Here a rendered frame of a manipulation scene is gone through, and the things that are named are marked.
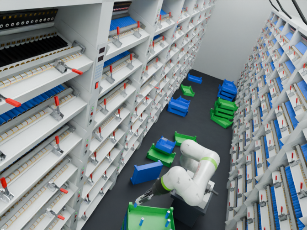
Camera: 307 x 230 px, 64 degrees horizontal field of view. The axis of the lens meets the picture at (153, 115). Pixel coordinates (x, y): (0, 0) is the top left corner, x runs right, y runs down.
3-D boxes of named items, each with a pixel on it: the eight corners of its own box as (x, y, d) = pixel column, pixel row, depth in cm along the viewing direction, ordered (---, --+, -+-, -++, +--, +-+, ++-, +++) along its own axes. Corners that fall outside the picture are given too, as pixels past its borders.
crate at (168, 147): (159, 141, 319) (161, 135, 318) (174, 147, 316) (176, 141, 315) (155, 147, 290) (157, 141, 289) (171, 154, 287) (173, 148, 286)
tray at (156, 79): (155, 85, 250) (160, 78, 245) (132, 110, 199) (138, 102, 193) (140, 72, 249) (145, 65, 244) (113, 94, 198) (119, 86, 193)
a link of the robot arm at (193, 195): (194, 165, 162) (206, 156, 157) (205, 178, 162) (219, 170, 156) (175, 196, 131) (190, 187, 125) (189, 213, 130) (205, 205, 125)
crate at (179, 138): (194, 140, 341) (196, 135, 337) (196, 149, 324) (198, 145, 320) (173, 135, 338) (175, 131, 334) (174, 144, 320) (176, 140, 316)
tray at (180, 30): (182, 36, 289) (189, 26, 282) (168, 46, 238) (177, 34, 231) (168, 25, 289) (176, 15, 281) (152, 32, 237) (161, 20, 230)
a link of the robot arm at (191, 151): (183, 152, 221) (185, 133, 172) (200, 161, 217) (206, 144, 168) (177, 164, 218) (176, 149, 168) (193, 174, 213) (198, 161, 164)
